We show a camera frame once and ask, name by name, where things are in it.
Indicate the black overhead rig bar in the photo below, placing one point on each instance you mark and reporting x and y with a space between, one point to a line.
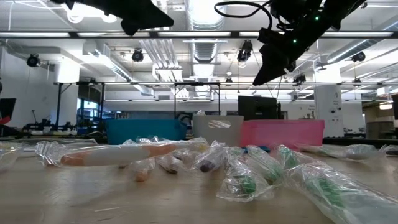
192 34

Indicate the black ceiling spotlight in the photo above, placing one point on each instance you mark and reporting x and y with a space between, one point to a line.
32 60
137 56
245 49
359 56
299 79

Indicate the black workbench equipment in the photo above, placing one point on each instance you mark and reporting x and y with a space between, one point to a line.
37 127

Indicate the black monitor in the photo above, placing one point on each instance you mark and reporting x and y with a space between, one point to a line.
255 107

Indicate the black metal stand frame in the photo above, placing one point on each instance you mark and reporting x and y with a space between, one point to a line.
197 83

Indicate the white plastic bin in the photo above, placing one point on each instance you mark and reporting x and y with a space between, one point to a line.
202 133

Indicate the red object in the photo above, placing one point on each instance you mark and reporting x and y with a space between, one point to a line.
4 120

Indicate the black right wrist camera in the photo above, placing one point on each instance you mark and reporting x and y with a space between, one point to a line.
295 11

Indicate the black horizontal ceiling rail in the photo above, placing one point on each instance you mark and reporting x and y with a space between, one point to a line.
140 83

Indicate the white hanging light fixture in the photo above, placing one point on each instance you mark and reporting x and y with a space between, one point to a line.
168 74

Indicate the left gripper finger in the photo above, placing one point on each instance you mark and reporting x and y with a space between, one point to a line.
152 15

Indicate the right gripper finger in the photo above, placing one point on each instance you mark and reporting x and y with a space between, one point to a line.
273 65

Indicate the person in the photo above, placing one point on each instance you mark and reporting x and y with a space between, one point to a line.
185 119

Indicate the teal plastic bin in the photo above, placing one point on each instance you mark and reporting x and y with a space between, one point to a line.
143 130

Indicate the pink plastic bin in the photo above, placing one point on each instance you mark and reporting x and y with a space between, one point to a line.
280 133

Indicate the black aluminium table frame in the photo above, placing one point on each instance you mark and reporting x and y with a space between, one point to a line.
357 142

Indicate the dark wall monitor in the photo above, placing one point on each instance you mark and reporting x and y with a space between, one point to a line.
7 109

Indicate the silver ceiling duct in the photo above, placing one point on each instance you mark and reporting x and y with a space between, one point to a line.
205 49

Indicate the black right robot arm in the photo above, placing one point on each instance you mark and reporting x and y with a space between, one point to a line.
345 9

